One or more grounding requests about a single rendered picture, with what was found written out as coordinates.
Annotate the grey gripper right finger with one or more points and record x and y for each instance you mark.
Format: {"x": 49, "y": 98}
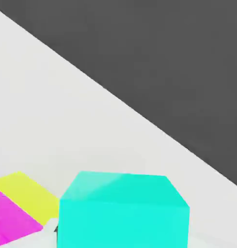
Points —
{"x": 197, "y": 243}

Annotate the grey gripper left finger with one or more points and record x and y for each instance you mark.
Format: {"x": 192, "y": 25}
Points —
{"x": 51, "y": 235}

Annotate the small cyan cube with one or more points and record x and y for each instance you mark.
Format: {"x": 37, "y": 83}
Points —
{"x": 123, "y": 215}

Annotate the large magenta box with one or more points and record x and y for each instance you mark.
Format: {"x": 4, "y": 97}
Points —
{"x": 11, "y": 219}

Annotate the large yellow box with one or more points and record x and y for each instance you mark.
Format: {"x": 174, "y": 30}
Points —
{"x": 29, "y": 191}

